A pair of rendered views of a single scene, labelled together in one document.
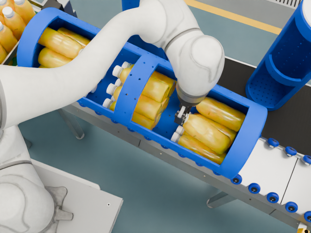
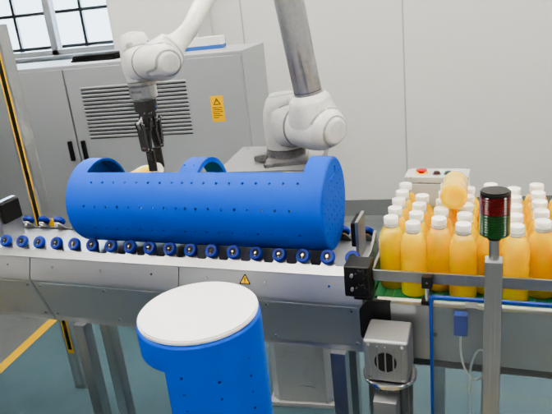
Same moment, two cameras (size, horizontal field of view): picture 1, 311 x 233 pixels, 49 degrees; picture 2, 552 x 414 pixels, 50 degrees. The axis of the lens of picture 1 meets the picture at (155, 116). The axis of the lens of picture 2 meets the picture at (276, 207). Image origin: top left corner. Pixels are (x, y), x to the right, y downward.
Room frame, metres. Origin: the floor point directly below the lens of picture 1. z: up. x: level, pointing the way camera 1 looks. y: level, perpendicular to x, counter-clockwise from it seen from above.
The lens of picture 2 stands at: (2.34, 0.28, 1.68)
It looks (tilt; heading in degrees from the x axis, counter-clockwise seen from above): 19 degrees down; 180
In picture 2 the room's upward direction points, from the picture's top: 6 degrees counter-clockwise
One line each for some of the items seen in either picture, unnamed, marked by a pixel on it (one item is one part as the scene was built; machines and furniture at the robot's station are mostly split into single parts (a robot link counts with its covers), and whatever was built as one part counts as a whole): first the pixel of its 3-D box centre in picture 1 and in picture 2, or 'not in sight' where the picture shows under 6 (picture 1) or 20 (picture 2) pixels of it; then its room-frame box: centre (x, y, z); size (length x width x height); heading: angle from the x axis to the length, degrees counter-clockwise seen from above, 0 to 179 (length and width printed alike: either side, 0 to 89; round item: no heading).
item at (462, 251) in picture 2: not in sight; (462, 262); (0.96, 0.76, 0.99); 0.07 x 0.07 x 0.19
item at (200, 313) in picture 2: not in sight; (198, 310); (1.13, 0.09, 1.03); 0.28 x 0.28 x 0.01
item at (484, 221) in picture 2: not in sight; (494, 223); (1.17, 0.76, 1.18); 0.06 x 0.06 x 0.05
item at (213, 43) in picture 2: not in sight; (203, 43); (-1.19, -0.01, 1.48); 0.24 x 0.12 x 0.08; 83
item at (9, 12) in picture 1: (8, 11); (395, 210); (0.79, 0.63, 1.09); 0.04 x 0.04 x 0.02
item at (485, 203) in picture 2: not in sight; (494, 203); (1.17, 0.76, 1.23); 0.06 x 0.06 x 0.04
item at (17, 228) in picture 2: not in sight; (10, 218); (0.20, -0.70, 1.00); 0.10 x 0.04 x 0.15; 158
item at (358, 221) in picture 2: not in sight; (358, 235); (0.69, 0.53, 0.99); 0.10 x 0.02 x 0.12; 158
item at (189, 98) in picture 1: (193, 84); (143, 90); (0.38, -0.09, 1.45); 0.09 x 0.09 x 0.06
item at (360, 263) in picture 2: (53, 14); (360, 278); (0.89, 0.50, 0.95); 0.10 x 0.07 x 0.10; 158
